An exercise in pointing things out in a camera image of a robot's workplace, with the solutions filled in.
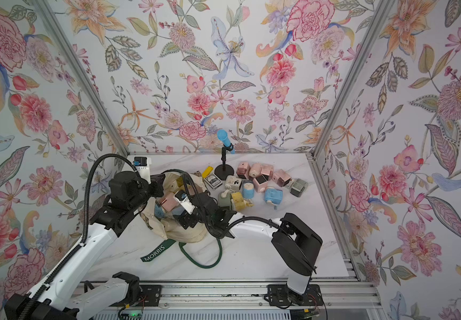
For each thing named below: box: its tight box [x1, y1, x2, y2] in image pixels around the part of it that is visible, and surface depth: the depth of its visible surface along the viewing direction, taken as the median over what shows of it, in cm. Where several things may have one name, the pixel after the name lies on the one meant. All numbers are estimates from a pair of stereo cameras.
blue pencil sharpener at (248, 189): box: [242, 180, 255, 201], surface depth 100 cm
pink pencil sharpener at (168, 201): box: [159, 192, 178, 212], surface depth 94 cm
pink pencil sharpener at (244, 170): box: [236, 162, 252, 180], surface depth 109 cm
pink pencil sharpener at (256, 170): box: [249, 162, 263, 178], surface depth 108 cm
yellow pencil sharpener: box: [231, 192, 255, 212], surface depth 97 cm
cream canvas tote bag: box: [139, 170, 208, 244], surface depth 88 cm
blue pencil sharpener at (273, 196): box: [263, 186, 284, 210], surface depth 100 cm
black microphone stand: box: [214, 142, 235, 181], surface depth 112 cm
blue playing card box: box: [203, 172, 224, 190], surface depth 109 cm
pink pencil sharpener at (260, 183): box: [253, 174, 268, 194], surface depth 102 cm
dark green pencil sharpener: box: [289, 178, 309, 198], surface depth 103 cm
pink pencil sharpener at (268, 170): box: [260, 164, 274, 180], surface depth 109 cm
